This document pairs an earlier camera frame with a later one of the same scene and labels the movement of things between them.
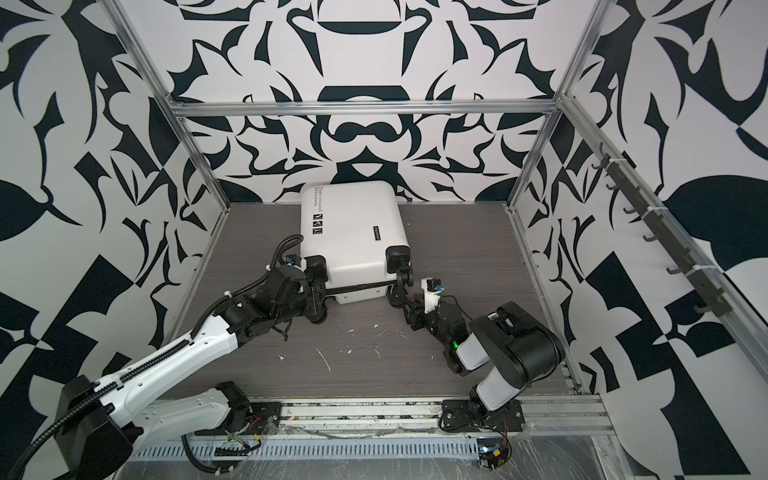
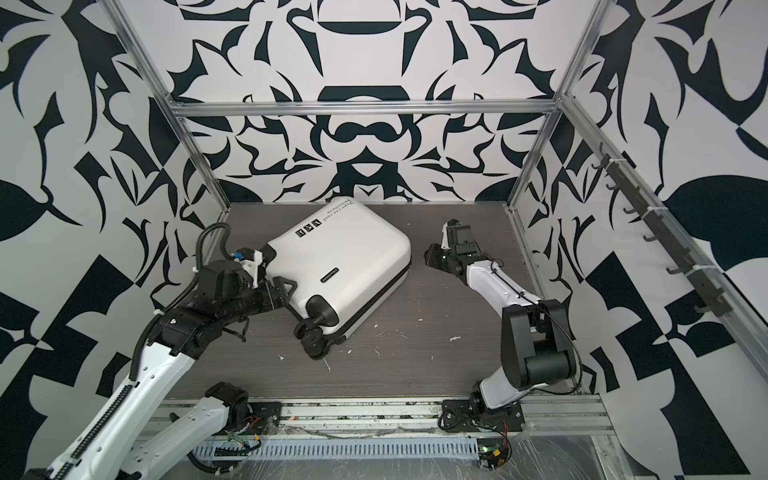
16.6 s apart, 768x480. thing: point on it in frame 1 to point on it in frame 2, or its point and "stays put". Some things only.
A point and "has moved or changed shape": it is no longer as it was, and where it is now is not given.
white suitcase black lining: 359,229 has moved or changed shape
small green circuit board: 492,452 stays put
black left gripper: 314,301 to 269,301
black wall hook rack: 711,302 stays put
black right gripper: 418,315 to 434,258
